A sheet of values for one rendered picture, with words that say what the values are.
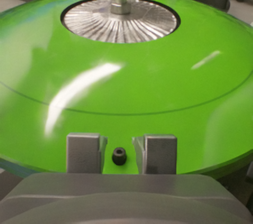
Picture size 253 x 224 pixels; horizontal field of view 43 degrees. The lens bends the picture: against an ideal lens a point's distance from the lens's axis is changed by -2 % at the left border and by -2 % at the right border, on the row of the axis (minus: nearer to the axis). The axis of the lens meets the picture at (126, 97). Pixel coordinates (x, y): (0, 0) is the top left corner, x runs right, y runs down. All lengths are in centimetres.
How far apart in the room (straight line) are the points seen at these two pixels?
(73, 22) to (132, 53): 7
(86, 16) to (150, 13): 6
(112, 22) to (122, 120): 11
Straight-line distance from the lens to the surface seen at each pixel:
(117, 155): 18
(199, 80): 23
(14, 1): 87
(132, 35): 26
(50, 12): 31
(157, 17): 30
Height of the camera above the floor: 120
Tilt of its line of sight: 36 degrees down
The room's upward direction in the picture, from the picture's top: 2 degrees clockwise
